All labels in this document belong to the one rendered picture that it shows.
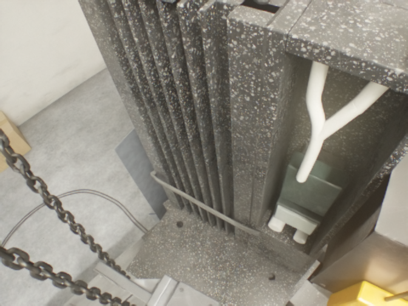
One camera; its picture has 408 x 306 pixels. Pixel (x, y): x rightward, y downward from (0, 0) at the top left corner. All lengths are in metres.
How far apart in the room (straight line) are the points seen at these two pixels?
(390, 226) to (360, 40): 0.18
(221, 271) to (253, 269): 0.09
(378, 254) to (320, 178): 0.18
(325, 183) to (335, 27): 0.27
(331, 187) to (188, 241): 0.53
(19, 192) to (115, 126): 0.88
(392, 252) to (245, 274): 0.58
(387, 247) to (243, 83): 0.23
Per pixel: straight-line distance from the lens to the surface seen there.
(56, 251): 2.14
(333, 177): 0.49
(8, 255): 0.26
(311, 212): 0.60
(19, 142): 2.62
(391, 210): 0.33
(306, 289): 1.13
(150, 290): 0.37
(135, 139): 0.97
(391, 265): 0.37
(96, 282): 1.22
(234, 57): 0.31
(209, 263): 0.88
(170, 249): 0.91
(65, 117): 2.73
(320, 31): 0.27
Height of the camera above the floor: 1.76
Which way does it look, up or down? 56 degrees down
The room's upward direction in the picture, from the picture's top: 7 degrees counter-clockwise
